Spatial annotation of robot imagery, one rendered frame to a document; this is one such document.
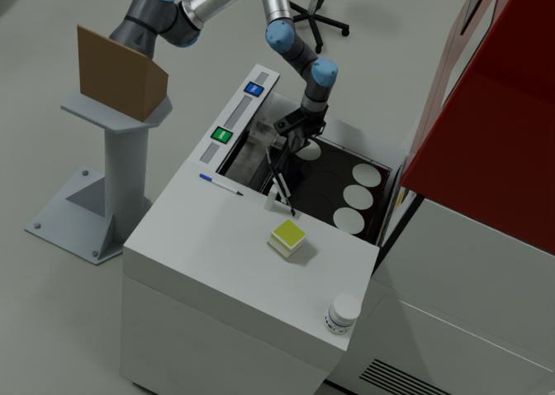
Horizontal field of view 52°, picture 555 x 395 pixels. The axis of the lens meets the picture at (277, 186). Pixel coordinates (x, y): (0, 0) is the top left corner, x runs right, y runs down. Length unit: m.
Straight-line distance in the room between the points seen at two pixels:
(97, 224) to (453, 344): 1.61
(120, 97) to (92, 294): 0.93
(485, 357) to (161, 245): 1.08
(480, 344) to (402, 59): 2.61
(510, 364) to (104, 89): 1.58
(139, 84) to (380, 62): 2.42
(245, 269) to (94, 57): 0.87
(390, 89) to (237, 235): 2.45
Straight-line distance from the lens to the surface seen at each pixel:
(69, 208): 2.78
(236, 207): 1.63
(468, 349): 1.98
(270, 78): 2.06
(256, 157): 1.89
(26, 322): 2.53
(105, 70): 1.97
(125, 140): 2.14
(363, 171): 1.95
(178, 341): 1.83
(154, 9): 1.94
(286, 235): 1.53
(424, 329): 1.94
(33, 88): 3.35
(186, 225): 1.58
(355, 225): 1.79
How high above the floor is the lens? 2.25
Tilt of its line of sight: 49 degrees down
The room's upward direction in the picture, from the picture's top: 19 degrees clockwise
